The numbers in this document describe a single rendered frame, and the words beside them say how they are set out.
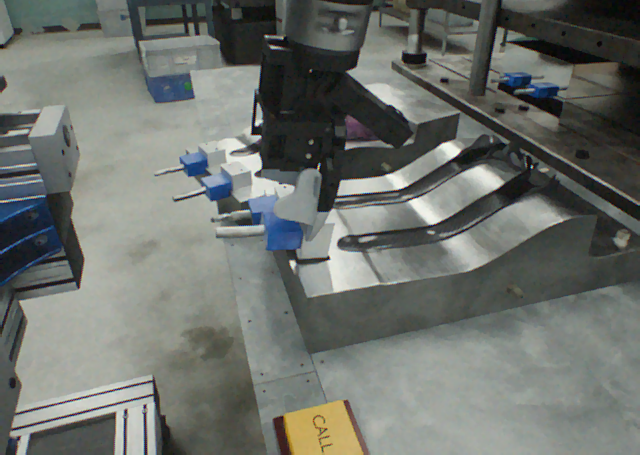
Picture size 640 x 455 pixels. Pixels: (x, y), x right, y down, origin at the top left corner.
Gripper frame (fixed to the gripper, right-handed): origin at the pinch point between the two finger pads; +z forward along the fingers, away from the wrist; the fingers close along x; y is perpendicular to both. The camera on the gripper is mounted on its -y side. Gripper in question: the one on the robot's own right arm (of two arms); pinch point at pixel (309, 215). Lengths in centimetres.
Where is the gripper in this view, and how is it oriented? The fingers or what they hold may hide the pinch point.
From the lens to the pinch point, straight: 55.1
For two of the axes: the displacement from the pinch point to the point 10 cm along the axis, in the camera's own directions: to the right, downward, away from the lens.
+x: 2.7, 6.1, -7.4
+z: -1.7, 7.9, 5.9
